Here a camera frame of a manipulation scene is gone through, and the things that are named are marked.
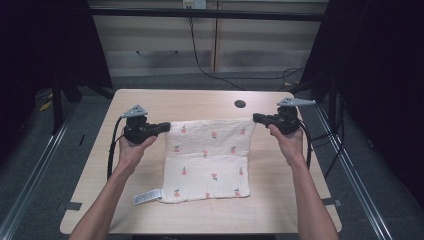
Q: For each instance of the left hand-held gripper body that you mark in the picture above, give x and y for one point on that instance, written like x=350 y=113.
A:
x=136 y=130

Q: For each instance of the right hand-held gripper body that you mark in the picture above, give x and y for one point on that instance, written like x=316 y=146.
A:
x=286 y=121

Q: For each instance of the white fruit print cloth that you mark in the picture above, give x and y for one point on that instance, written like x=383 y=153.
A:
x=206 y=166

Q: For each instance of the person's left hand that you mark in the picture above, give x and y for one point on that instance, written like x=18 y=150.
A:
x=131 y=155

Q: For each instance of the person's right hand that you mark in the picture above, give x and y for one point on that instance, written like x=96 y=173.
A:
x=291 y=146

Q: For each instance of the dark round table grommet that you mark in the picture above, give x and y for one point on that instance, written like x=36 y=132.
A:
x=240 y=103

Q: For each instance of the black metal stand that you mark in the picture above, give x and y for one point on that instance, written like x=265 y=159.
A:
x=56 y=106

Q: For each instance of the grey tape strip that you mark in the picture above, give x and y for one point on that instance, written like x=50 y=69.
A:
x=70 y=206
x=331 y=202

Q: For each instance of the dark curtain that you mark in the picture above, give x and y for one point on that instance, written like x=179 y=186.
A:
x=383 y=83
x=40 y=50

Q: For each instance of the black horizontal bar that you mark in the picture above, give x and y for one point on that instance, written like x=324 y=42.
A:
x=200 y=14

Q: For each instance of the metal floor rail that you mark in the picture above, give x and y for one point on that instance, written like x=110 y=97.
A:
x=356 y=186
x=30 y=186

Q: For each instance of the white wall socket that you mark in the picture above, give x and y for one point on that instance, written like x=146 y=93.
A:
x=194 y=4

